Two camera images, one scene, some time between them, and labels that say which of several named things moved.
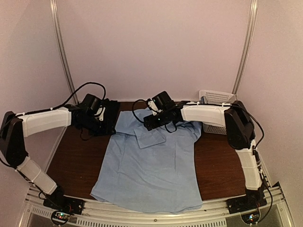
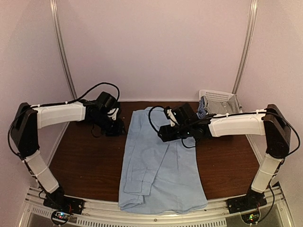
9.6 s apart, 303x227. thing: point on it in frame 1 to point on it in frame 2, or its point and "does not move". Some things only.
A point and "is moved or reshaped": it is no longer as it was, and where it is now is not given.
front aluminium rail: x=275 y=211 does not move
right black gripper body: x=164 y=119 to x=184 y=132
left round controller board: x=60 y=217 does not move
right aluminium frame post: x=253 y=13 does not move
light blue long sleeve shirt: x=150 y=170 is moved or reshaped
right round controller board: x=251 y=217 does not move
